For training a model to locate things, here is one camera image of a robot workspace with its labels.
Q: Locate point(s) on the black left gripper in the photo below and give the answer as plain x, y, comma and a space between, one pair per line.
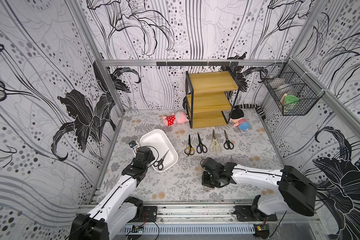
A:
152, 158

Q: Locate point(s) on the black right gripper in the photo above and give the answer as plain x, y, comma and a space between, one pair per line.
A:
208, 179

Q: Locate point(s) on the cream handled kitchen scissors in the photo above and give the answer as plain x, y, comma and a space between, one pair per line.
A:
215, 146

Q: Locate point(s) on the white plastic storage box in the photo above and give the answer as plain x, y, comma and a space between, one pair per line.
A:
162, 149

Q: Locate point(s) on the all black scissors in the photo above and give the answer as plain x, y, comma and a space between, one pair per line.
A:
201, 148

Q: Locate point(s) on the black handled steel scissors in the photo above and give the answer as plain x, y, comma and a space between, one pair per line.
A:
228, 145

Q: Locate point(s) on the yellow handled scissors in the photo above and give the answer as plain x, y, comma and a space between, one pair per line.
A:
189, 150

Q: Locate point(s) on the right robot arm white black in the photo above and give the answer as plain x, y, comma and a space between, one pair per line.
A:
291, 190

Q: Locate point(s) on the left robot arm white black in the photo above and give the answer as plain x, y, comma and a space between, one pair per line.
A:
111, 215

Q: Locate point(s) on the plush doll blue shorts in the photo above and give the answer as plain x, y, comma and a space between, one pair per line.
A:
239, 120

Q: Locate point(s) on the pink plush doll red dress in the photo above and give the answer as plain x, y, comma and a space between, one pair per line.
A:
175, 118

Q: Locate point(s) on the striped black white plush tail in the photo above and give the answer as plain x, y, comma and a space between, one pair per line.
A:
257, 108

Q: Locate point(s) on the green lid in basket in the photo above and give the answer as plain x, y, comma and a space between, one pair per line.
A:
290, 102

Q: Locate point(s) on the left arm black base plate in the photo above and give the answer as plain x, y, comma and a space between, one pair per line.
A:
146, 213

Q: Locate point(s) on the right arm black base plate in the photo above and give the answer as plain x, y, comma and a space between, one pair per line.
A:
246, 214

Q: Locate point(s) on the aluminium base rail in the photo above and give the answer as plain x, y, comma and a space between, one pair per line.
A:
176, 212

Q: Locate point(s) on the white slotted cable duct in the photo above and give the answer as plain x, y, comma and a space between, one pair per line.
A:
173, 229

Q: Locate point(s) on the wooden shelf black frame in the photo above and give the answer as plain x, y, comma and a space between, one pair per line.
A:
207, 100

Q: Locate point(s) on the black hook rail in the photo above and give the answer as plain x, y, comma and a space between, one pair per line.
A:
193, 63

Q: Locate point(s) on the black wire basket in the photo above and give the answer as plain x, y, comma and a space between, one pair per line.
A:
283, 79

